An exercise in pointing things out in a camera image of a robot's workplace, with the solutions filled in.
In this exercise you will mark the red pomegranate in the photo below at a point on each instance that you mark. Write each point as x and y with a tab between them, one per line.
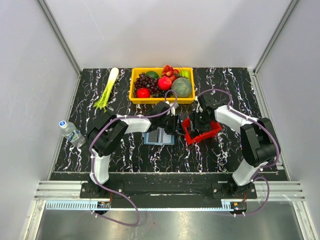
164	83

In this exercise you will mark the green netted melon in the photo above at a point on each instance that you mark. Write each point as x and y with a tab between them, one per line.
182	87

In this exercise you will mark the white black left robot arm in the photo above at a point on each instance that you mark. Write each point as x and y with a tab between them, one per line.
109	129

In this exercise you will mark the red plastic card tray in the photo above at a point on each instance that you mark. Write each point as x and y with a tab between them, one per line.
195	137

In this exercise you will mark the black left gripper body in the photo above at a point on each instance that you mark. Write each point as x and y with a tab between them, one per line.
170	123

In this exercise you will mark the red tomato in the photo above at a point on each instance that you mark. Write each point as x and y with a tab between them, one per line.
143	92

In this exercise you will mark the blue leather card holder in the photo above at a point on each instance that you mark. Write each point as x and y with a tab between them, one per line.
163	138

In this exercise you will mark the black VIP card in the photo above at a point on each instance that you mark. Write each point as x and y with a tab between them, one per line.
153	137

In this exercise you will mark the dark purple grape bunch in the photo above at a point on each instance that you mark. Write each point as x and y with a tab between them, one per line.
143	81

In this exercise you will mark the red lychee cluster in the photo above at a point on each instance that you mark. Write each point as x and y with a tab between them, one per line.
169	71

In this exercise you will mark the dark blueberry cluster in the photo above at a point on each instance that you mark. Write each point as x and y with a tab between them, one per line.
162	94

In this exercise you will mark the green white celery stalk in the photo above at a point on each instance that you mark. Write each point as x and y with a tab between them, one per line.
102	103

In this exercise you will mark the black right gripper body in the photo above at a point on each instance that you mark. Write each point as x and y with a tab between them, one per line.
201	123

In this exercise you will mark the yellow plastic fruit bin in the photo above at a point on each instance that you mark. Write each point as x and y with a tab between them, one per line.
180	100

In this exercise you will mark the clear plastic water bottle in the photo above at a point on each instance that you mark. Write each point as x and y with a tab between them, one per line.
69	131

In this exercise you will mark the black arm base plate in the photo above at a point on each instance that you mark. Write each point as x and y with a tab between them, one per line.
205	189

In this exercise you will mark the dark green avocado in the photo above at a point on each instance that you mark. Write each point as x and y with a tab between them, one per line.
152	74

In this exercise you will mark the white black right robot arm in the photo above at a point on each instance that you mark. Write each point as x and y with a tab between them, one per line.
259	142

